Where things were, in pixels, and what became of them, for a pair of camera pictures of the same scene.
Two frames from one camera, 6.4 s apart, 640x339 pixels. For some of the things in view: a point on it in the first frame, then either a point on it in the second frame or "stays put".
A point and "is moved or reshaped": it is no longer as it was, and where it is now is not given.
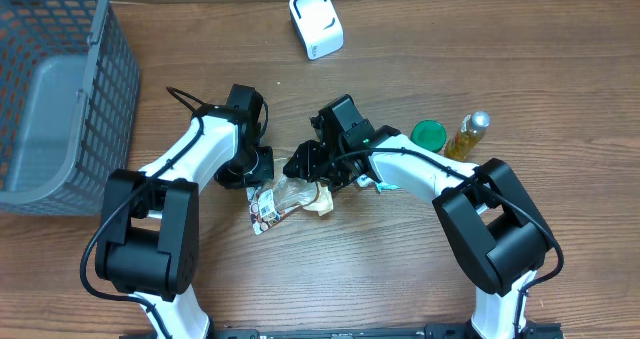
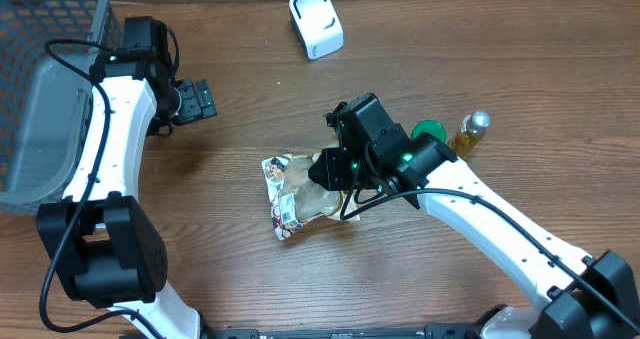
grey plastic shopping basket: (69, 92) stays put
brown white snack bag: (270, 200) is moved or reshaped
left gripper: (227, 176) -> (193, 108)
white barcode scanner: (317, 23) stays put
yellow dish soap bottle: (466, 138) stays put
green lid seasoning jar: (430, 134) stays put
